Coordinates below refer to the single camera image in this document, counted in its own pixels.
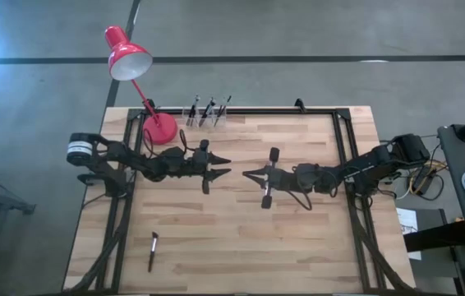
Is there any black table frame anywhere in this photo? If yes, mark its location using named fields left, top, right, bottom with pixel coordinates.
left=62, top=105, right=417, bottom=295

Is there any red desk lamp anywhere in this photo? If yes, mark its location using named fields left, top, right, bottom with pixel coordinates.
left=104, top=25, right=179, bottom=146

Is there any black silver-ferrule blush brush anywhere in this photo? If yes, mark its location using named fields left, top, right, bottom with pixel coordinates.
left=146, top=231, right=160, bottom=274

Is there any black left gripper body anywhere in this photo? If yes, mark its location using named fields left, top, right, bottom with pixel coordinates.
left=192, top=139, right=214, bottom=195

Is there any black power box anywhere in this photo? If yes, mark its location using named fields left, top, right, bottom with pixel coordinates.
left=412, top=166, right=437, bottom=194

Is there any clear acrylic brush organizer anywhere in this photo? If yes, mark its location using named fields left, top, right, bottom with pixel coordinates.
left=182, top=105, right=228, bottom=129

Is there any yellow cable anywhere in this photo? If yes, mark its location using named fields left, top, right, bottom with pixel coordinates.
left=407, top=160, right=449, bottom=194

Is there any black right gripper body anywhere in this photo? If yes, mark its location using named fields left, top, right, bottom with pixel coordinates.
left=260, top=146, right=299, bottom=210

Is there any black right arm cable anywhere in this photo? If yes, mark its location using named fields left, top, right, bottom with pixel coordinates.
left=292, top=172, right=340, bottom=212

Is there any white paper sheet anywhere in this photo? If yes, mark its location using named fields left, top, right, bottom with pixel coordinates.
left=395, top=206, right=422, bottom=261

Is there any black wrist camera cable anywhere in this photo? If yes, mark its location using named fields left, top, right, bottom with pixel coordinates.
left=178, top=129, right=200, bottom=154

